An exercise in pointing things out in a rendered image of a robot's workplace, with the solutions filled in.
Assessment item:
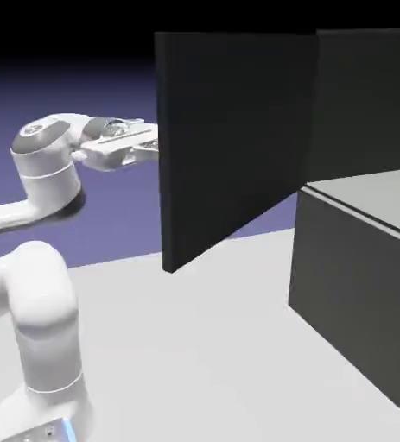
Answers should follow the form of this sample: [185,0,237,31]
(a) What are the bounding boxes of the dark grey low cabinet door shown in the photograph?
[288,188,400,430]

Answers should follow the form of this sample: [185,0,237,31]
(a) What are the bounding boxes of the dark grey tall cabinet door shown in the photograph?
[153,30,321,275]

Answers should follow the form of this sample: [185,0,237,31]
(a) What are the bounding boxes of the dark grey cabinet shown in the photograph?
[288,28,400,430]

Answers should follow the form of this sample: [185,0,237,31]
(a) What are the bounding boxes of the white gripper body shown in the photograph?
[70,123,160,173]

